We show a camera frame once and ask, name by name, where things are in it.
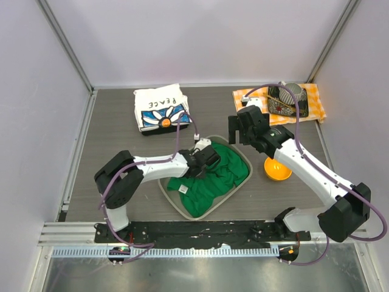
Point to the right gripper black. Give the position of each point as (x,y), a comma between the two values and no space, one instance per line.
(235,125)

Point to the green t shirt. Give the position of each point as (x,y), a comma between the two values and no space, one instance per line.
(198,194)

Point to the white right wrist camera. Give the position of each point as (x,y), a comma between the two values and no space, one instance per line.
(251,101)

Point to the black floral square plate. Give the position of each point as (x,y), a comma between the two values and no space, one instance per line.
(283,110)

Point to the slotted cable duct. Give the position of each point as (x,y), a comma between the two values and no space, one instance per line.
(121,251)

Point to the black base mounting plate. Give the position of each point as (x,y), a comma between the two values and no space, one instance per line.
(243,234)

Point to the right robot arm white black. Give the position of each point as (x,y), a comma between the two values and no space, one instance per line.
(346,203)

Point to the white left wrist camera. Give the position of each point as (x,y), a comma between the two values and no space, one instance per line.
(200,143)

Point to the black folded t shirt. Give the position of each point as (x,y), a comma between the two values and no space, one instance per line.
(149,131)

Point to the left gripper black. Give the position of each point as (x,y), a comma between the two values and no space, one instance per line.
(203,171)

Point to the grey plastic tray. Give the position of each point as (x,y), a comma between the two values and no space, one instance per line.
(172,196)

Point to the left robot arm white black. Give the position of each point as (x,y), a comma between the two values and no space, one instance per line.
(118,180)

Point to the chopstick on plate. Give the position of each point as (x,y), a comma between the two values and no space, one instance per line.
(277,101)

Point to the grey striped mug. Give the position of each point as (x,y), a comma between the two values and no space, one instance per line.
(285,95)

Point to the white folded daisy t shirt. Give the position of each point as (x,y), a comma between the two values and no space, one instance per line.
(161,108)

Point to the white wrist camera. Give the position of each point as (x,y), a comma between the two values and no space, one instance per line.
(200,143)
(251,101)

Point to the orange bowl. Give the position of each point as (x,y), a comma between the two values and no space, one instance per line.
(275,170)

